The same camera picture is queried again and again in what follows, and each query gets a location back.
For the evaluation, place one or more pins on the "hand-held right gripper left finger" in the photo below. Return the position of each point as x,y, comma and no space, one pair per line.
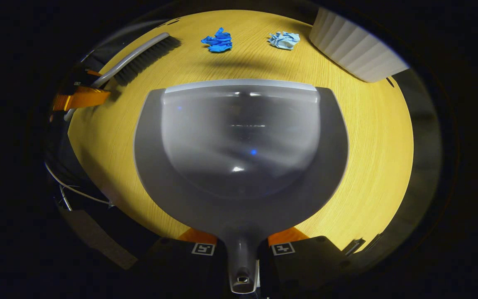
172,265

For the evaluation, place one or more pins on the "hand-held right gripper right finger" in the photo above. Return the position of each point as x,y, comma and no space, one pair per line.
305,265

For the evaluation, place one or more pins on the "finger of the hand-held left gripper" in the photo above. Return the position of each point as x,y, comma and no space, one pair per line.
85,79
83,99

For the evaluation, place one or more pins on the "small grey broom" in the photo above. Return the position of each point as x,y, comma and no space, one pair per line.
145,56

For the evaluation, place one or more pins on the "dark blue paper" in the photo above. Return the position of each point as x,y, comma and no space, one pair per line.
218,41

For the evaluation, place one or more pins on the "grey dustpan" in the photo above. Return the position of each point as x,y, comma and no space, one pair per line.
239,137

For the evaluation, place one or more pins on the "light blue paper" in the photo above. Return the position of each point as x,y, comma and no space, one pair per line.
284,40

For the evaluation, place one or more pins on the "white ribbed garbage bin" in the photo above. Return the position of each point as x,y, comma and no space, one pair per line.
355,45

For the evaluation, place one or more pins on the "wooden desktop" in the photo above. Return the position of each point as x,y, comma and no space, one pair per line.
371,145

